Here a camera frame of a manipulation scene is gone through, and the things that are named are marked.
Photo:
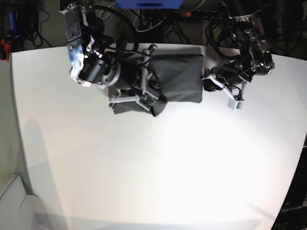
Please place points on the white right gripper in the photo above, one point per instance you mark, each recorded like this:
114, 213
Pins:
132, 81

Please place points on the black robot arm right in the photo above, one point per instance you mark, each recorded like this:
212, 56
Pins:
95, 62

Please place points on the black power strip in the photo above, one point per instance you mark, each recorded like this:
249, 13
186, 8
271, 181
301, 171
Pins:
199, 14

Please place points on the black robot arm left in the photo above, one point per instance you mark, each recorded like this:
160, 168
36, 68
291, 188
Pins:
255, 57

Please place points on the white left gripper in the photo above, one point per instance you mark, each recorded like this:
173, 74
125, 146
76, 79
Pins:
211, 84

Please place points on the dark grey t-shirt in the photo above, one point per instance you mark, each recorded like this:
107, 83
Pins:
176, 78

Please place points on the red and black clamp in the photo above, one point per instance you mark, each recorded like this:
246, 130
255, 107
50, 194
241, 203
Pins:
5, 50

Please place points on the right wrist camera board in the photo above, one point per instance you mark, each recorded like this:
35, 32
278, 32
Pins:
146, 102

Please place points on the blue box at top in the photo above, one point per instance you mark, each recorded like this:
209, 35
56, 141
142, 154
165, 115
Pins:
149, 4

